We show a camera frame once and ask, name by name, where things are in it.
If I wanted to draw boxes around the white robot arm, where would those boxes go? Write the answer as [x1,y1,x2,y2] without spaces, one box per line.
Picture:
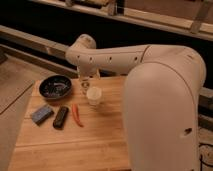
[65,34,206,171]

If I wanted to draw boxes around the blue sponge block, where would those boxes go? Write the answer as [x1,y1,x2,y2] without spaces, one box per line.
[31,105,54,125]

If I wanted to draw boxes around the dark ceramic bowl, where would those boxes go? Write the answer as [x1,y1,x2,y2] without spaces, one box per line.
[39,75,72,100]

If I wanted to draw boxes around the black rectangular block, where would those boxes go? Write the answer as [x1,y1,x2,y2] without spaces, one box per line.
[53,106,69,129]

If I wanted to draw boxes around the black cable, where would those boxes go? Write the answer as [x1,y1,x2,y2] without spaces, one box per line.
[198,141,213,171]

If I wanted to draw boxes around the orange chili pepper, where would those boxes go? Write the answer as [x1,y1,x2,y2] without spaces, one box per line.
[72,104,84,127]

